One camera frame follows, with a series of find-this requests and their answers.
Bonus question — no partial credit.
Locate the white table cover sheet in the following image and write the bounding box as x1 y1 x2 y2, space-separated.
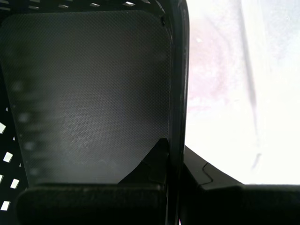
184 0 300 186

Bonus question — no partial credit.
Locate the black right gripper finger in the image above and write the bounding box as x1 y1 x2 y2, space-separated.
179 144 300 225
14 138 170 225

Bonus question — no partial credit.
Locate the black perforated plastic basket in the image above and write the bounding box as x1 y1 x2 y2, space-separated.
0 0 190 225

